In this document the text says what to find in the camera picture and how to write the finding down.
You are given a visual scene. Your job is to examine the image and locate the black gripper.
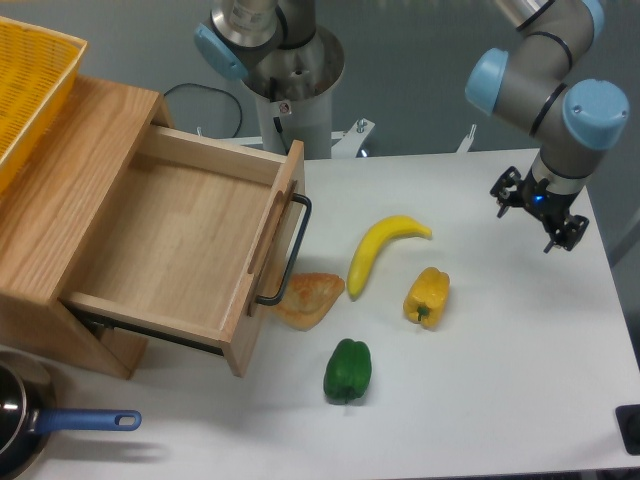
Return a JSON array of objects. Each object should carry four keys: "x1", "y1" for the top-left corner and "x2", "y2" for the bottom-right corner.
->
[{"x1": 490, "y1": 166, "x2": 589, "y2": 253}]

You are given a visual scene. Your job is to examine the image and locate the yellow bell pepper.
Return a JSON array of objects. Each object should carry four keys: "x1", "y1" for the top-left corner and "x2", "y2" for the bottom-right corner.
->
[{"x1": 403, "y1": 267, "x2": 450, "y2": 329}]

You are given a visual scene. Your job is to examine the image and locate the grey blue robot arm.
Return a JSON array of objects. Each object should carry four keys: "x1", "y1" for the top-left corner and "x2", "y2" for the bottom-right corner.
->
[{"x1": 465, "y1": 1, "x2": 630, "y2": 251}]

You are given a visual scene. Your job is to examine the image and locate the green bell pepper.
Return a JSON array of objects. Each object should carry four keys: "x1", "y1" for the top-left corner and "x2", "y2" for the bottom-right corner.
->
[{"x1": 323, "y1": 338, "x2": 372, "y2": 404}]

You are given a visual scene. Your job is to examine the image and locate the yellow banana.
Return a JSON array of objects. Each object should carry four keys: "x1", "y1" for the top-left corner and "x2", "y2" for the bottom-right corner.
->
[{"x1": 346, "y1": 215, "x2": 432, "y2": 300}]

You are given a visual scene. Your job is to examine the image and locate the black corner device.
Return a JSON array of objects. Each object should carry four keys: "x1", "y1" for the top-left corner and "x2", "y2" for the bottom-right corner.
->
[{"x1": 615, "y1": 404, "x2": 640, "y2": 456}]

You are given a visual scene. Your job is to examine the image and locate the golden pastry turnover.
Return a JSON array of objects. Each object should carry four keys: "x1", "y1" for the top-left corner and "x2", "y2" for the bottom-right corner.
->
[{"x1": 272, "y1": 272, "x2": 345, "y2": 331}]

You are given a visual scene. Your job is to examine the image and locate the open wooden drawer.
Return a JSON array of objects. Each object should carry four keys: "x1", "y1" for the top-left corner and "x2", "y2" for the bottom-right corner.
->
[{"x1": 61, "y1": 126, "x2": 310, "y2": 376}]

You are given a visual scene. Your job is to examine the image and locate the wooden cabinet box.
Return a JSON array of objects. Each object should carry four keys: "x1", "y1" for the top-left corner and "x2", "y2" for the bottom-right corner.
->
[{"x1": 1, "y1": 76, "x2": 173, "y2": 379}]

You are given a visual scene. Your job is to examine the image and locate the yellow plastic basket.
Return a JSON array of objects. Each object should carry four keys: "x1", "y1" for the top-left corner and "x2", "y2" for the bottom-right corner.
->
[{"x1": 1, "y1": 17, "x2": 88, "y2": 191}]

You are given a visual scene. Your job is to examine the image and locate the black drawer handle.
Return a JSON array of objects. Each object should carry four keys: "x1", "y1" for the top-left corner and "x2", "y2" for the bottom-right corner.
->
[{"x1": 255, "y1": 193, "x2": 312, "y2": 307}]

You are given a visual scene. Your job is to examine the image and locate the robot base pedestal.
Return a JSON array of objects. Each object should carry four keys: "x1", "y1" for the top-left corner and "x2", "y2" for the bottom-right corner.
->
[{"x1": 193, "y1": 0, "x2": 345, "y2": 159}]

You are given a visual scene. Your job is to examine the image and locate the black cable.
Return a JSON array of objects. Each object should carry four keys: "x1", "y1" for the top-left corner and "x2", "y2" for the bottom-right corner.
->
[{"x1": 163, "y1": 82, "x2": 244, "y2": 139}]

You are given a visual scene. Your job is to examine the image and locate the blue handled frying pan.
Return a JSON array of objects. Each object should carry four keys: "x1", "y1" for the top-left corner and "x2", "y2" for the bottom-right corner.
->
[{"x1": 1, "y1": 351, "x2": 142, "y2": 479}]

